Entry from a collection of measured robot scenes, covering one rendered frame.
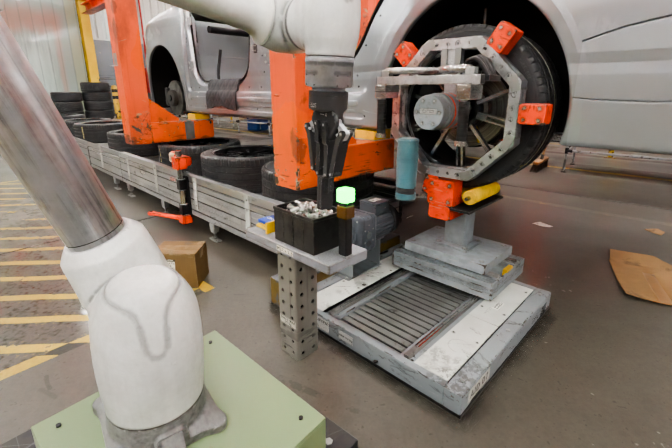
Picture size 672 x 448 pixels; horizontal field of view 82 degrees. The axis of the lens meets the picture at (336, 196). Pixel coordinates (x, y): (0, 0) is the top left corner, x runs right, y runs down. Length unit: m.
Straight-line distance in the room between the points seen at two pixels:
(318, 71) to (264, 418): 0.62
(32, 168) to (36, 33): 13.43
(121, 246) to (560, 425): 1.25
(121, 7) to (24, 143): 2.66
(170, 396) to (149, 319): 0.13
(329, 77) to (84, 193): 0.46
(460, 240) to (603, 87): 0.82
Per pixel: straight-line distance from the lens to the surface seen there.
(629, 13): 1.56
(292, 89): 1.58
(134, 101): 3.31
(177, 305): 0.65
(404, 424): 1.31
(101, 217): 0.79
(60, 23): 14.36
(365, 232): 1.67
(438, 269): 1.82
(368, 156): 1.92
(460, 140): 1.36
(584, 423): 1.48
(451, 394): 1.32
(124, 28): 3.33
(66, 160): 0.76
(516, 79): 1.52
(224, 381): 0.87
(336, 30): 0.70
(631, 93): 1.54
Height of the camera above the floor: 0.94
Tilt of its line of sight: 16 degrees down
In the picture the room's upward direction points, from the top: straight up
